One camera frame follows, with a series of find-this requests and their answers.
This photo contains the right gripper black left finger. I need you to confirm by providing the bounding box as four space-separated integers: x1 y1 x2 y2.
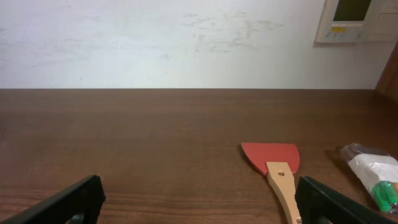
2 175 106 224

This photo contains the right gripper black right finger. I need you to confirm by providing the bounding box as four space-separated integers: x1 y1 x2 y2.
295 176 397 224

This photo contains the red scraper wooden handle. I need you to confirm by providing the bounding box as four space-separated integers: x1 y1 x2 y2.
241 142 302 224

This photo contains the clear bag of wall plugs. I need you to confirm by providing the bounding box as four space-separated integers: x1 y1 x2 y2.
340 143 397 214

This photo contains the white wall control panel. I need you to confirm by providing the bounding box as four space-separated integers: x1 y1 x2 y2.
315 0 397 44

